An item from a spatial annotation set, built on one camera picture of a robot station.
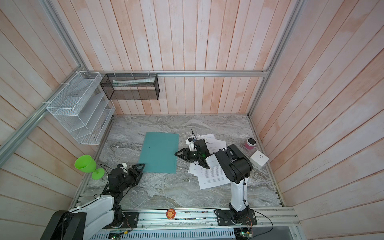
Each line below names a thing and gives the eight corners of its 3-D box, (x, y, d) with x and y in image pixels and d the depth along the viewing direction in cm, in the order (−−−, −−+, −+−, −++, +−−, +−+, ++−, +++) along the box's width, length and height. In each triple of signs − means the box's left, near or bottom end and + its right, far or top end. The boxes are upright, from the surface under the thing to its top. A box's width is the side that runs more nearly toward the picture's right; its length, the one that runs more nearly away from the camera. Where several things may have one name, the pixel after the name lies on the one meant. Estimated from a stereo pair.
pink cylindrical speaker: (246, 150, 102) (248, 145, 98) (244, 142, 106) (246, 137, 102) (255, 150, 102) (258, 145, 98) (252, 142, 106) (255, 137, 102)
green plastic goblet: (87, 180, 89) (71, 169, 76) (93, 167, 94) (78, 154, 81) (102, 180, 89) (88, 169, 76) (107, 167, 94) (95, 154, 81)
